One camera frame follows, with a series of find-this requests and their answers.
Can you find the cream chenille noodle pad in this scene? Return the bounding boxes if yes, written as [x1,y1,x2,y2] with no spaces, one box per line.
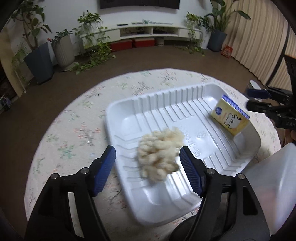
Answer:
[137,126,184,183]

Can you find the red storage box left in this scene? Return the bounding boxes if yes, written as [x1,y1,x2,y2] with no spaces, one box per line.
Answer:
[110,39,132,52]

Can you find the small plant on console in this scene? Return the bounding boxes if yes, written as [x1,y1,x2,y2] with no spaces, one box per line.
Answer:
[177,12,211,57]

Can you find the white plastic tray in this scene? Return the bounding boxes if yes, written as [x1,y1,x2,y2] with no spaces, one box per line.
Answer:
[104,83,262,227]

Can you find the wall-mounted black television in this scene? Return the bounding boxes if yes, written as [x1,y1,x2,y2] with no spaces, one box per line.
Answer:
[99,0,180,9]

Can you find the red storage box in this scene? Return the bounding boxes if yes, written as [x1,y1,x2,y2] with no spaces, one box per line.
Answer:
[110,39,132,52]
[133,38,155,48]

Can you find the tall plant in dark pot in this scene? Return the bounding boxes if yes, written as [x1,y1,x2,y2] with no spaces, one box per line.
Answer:
[11,1,54,84]

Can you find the floral tablecloth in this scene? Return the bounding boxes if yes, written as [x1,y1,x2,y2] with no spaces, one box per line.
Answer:
[24,69,281,240]

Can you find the red sign on floor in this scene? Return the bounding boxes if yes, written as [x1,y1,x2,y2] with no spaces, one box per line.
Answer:
[221,45,233,58]

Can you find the translucent plastic container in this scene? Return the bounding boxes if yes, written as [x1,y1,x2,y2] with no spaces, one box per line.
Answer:
[243,143,296,235]

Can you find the large-leaf plant in dark pot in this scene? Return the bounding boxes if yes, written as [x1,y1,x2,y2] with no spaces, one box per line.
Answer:
[204,0,251,52]

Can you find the red storage box right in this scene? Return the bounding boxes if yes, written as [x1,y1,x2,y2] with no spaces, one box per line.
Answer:
[133,38,155,48]

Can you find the beige curtain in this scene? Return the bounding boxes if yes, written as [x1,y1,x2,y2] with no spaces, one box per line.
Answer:
[224,0,295,90]

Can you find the white TV console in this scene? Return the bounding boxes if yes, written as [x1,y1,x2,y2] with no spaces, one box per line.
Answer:
[83,22,204,47]

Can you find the trailing green vine plant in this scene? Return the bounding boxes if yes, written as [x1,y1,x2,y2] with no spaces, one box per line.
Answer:
[70,11,113,75]

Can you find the blue yellow tissue pack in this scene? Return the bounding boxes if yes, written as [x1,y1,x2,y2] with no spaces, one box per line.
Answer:
[211,94,249,136]

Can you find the plant in white ribbed pot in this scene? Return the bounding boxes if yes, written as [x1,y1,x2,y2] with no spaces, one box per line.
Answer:
[47,29,75,72]

